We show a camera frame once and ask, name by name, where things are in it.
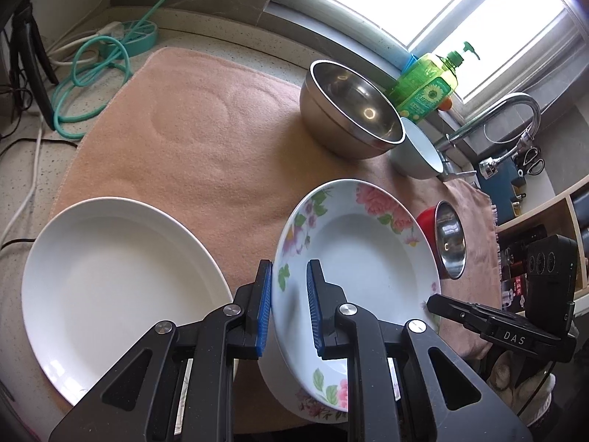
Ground teal round cable reel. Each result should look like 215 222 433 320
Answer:
99 21 159 58

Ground white oval plate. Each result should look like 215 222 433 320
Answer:
21 197 235 407

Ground floral print plate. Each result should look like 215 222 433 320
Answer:
272 179 442 413
258 359 350 424

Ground red bowl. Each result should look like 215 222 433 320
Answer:
416 207 442 279

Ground large steel bowl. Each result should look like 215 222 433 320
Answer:
299 59 406 161

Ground black handled scissors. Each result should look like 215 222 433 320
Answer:
513 145 546 176

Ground window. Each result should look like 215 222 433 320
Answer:
264 0 585 106

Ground wooden shelf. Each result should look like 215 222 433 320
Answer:
494 177 589 314

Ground pale blue bowl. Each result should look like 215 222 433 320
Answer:
389 117 445 179

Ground green dish soap bottle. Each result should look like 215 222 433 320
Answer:
384 41 482 123

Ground small steel bowl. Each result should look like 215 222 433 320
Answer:
434 200 466 279

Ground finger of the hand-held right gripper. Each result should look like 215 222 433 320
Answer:
426 294 502 338

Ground flexible metal sprayer hose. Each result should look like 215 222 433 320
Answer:
479 136 537 178

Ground chrome faucet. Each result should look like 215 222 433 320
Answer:
435 93 541 180

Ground white cable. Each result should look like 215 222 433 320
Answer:
0 32 111 245

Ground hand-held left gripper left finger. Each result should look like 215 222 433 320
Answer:
48 259 274 442

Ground dark blue box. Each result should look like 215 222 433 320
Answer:
476 161 528 219

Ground teal hose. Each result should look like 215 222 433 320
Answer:
50 0 185 139

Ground person's right hand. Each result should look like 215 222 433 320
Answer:
488 350 557 421

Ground pink towel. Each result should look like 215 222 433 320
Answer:
46 47 500 434

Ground black tripod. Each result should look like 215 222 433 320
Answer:
9 0 58 123

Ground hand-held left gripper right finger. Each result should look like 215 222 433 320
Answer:
306 259 535 442

